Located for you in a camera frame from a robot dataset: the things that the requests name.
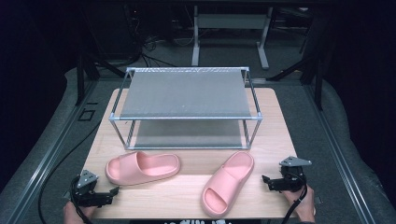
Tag metal shoe rack grey shelves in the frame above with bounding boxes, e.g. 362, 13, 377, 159
108, 65, 263, 151

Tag aluminium floor rail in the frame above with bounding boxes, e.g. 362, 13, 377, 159
0, 80, 98, 224
306, 83, 378, 224

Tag person's right hand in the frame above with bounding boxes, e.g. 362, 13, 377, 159
281, 185, 317, 223

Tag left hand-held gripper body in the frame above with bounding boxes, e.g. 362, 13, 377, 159
70, 169, 106, 208

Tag left hand-held gripper black cable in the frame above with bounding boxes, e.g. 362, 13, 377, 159
69, 176, 94, 224

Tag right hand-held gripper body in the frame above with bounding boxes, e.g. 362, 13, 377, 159
269, 156, 313, 192

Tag person's left hand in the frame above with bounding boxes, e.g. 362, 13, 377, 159
63, 201, 97, 224

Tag black metal stand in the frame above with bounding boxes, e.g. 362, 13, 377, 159
266, 52, 325, 110
76, 52, 126, 106

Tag right hand-held gripper black cable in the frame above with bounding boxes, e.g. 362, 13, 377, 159
280, 172, 309, 224

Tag grey metal desk frame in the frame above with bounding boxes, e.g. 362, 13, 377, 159
191, 5, 274, 70

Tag pink foam slipper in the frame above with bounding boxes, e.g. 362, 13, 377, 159
105, 150, 182, 187
200, 150, 256, 219

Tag long black floor cable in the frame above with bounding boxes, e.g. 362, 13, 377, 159
37, 119, 104, 224

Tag hand-held gripper black cable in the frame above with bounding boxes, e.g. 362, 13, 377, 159
69, 176, 94, 224
280, 172, 309, 224

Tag tangle of black cables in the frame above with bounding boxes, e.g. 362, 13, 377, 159
124, 8, 177, 68

